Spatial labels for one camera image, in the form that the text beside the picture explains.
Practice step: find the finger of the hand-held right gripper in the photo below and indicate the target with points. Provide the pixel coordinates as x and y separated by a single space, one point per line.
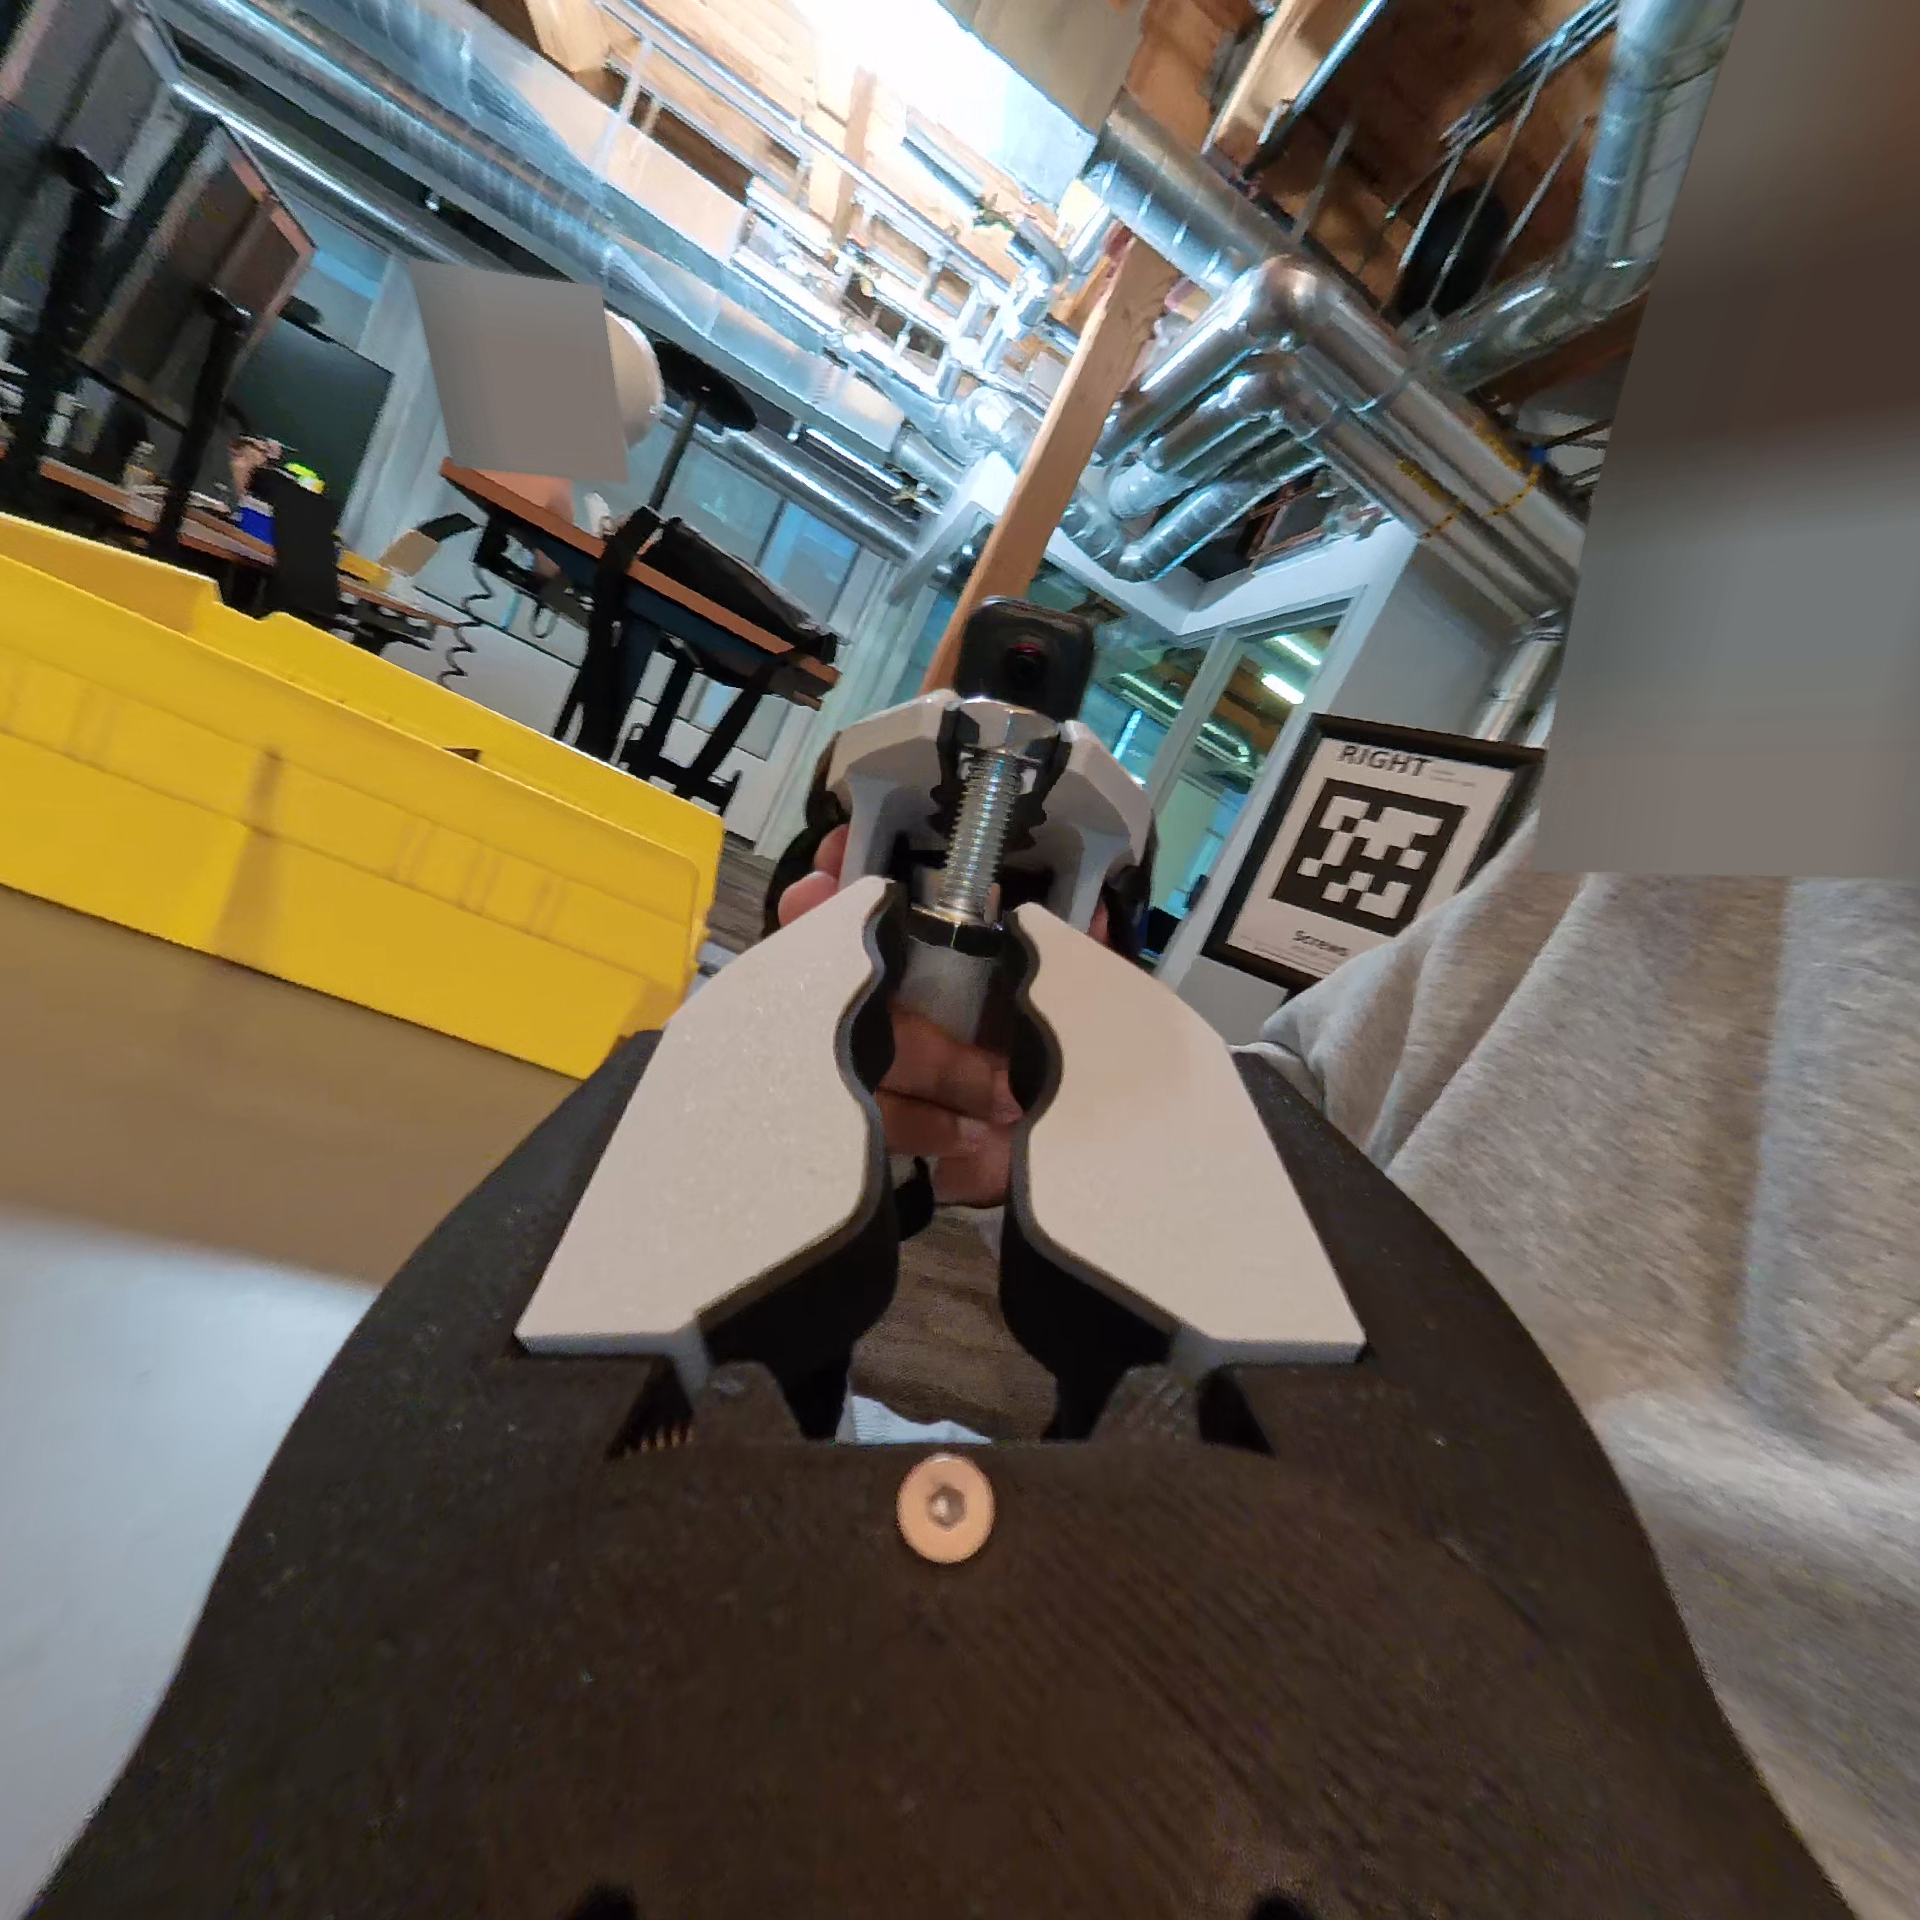
1111 811
885 750

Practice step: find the black monitor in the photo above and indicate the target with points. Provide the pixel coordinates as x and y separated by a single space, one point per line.
322 405

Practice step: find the person's right forearm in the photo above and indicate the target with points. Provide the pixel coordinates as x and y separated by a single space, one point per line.
1501 1021

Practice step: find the wooden standing desk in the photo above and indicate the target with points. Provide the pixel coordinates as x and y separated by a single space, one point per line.
526 503

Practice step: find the framed marker sign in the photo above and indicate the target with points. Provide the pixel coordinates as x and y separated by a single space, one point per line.
1380 842

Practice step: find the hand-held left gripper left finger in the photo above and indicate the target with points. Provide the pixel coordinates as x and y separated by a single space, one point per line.
704 1170

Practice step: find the steel hex bolt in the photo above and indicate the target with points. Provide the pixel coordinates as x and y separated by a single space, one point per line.
988 824

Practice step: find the black floor lamp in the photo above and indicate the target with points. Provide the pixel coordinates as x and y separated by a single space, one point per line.
704 402

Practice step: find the white hard hat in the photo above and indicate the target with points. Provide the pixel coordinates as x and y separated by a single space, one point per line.
637 382

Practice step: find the steel hex nut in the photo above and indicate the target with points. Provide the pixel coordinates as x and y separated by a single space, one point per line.
960 927

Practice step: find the yellow plastic bin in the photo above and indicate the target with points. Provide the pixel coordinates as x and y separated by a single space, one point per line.
298 842

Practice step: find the grey desk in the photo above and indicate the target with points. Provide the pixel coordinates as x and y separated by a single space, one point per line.
179 1140

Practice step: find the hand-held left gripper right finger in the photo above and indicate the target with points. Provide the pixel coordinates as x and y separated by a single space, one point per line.
1184 1186

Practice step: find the person's torso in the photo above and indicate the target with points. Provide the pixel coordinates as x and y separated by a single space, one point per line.
1769 1501

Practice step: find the black bag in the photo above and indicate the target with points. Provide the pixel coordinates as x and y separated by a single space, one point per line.
720 586

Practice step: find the wooden post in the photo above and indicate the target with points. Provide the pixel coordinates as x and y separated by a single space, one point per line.
1079 389

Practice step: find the person's right hand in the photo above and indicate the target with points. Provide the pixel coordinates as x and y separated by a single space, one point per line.
954 1126

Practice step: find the dual monitor on stand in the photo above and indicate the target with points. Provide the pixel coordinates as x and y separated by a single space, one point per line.
46 226
225 256

